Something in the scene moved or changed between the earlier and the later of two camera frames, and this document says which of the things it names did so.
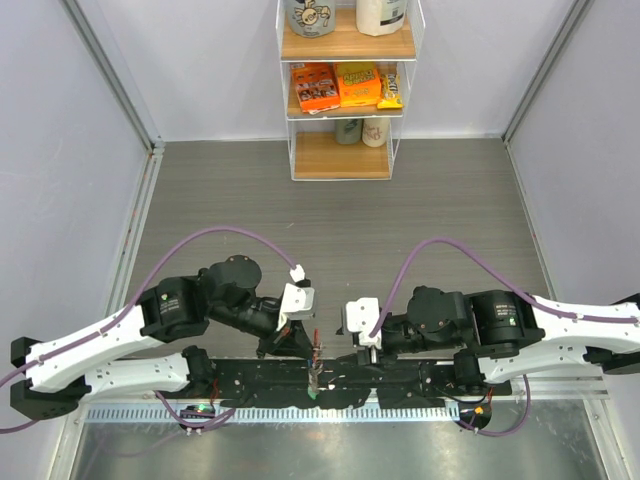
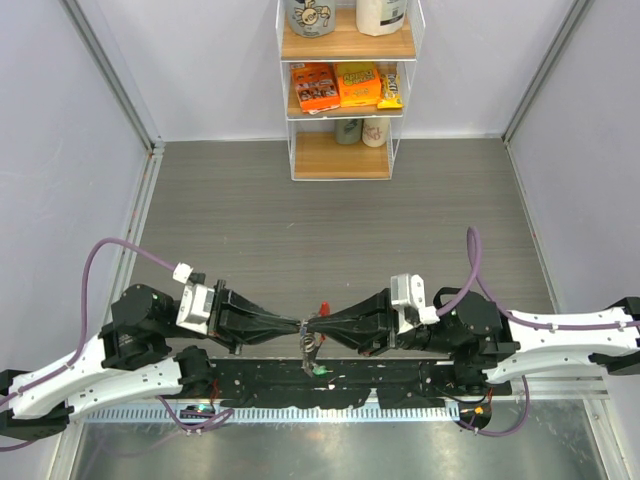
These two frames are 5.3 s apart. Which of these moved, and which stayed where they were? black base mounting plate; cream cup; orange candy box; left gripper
Moved: left gripper
Stayed: cream cup; black base mounting plate; orange candy box
